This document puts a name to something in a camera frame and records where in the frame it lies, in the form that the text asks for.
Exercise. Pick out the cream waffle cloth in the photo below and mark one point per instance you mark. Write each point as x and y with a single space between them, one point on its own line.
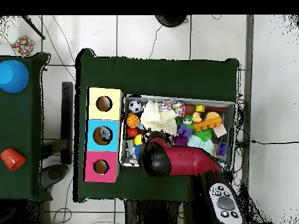
156 116

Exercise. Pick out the clear plastic packet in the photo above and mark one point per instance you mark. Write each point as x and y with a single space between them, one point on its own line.
105 133

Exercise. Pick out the mint green cloth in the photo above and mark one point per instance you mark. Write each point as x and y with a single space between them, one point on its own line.
202 144

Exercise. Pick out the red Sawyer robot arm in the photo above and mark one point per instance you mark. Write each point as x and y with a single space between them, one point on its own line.
187 161

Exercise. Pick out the shallow clear mesh bin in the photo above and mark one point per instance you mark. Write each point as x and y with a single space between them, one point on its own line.
122 158

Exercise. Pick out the wooden box with three holes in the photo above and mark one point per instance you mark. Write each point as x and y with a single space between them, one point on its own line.
91 140

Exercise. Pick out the small orange basketball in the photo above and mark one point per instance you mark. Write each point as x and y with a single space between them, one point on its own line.
133 121

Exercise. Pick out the small yellow ball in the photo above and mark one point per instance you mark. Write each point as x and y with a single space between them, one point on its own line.
138 139

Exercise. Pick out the small soccer ball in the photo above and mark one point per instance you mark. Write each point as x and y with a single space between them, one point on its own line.
135 106

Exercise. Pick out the colourful patterned cloth pouch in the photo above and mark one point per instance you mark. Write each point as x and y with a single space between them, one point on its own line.
176 108

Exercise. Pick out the purple toy brick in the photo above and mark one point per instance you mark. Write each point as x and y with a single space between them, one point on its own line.
184 131

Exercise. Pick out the dark green table cloth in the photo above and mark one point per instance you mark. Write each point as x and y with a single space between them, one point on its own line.
159 74

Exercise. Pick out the orange toy brick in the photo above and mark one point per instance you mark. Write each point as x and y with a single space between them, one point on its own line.
208 123

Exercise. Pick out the black round stand base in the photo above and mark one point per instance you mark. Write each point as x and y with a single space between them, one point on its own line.
171 19

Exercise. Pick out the green covered side table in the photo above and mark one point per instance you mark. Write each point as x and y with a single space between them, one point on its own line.
18 116

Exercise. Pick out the red cup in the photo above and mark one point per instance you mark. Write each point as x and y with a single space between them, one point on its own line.
12 159

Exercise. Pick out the blue bowl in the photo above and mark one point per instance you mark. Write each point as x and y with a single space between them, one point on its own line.
13 76

